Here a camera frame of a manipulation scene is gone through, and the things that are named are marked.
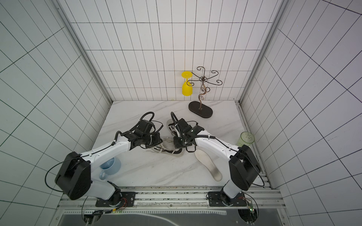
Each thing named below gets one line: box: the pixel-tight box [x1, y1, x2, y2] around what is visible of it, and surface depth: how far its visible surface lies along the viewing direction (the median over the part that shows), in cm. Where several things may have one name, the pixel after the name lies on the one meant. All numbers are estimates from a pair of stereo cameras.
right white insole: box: [194, 148, 223, 182], surface depth 87 cm
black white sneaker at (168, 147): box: [151, 136, 184, 156], surface depth 87 cm
